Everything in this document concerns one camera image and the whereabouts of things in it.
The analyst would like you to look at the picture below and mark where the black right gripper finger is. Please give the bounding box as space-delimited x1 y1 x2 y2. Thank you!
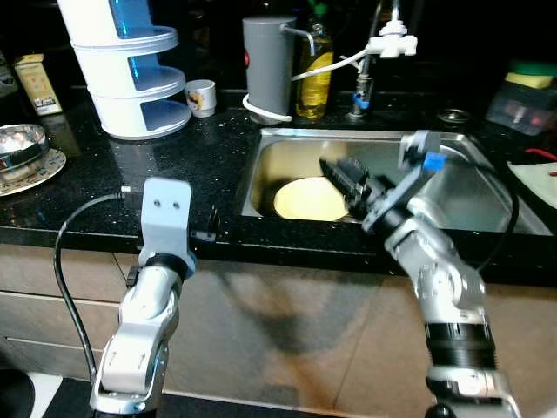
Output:
319 158 373 188
333 174 371 219

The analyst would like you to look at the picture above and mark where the plain yellow plate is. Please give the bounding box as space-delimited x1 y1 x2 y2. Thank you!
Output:
273 176 354 222

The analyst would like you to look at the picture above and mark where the yellow dish soap bottle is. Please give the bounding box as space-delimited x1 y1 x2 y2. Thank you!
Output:
294 3 335 121

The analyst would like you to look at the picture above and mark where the stainless steel sink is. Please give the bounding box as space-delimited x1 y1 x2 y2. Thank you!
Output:
236 127 552 237

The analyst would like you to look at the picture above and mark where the beige base cabinet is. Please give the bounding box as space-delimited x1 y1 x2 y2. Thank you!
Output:
0 228 557 417

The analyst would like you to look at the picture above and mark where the round metal drain cap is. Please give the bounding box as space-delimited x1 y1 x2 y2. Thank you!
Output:
438 108 473 125

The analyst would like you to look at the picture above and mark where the grey water filter canister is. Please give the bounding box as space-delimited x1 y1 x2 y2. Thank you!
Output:
242 16 314 119

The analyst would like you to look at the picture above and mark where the white cartoon mug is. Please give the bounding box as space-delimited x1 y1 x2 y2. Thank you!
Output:
184 79 218 118

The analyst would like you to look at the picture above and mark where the white faucet diverter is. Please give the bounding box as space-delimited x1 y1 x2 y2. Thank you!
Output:
366 19 419 60

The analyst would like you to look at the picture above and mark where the white tiered storage rack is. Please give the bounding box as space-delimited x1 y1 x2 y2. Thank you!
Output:
57 0 192 141

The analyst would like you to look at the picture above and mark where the pale green cloth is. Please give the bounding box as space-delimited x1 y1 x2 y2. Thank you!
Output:
507 161 557 209

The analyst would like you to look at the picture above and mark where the clear plastic container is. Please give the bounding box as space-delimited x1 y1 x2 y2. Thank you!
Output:
486 74 557 137

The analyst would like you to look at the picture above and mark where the yellow green sponge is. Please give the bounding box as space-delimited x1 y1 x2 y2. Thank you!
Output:
505 60 557 90

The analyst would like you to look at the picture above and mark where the yellow cardboard box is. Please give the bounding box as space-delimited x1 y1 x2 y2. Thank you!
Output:
13 54 64 118

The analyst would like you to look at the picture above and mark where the light grey left wrist camera mount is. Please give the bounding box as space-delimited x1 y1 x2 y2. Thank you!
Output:
139 177 195 262

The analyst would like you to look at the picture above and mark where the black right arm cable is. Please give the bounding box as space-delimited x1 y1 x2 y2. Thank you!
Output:
431 154 521 273

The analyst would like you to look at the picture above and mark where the red handled utensil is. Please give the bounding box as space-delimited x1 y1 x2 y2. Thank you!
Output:
520 145 557 165

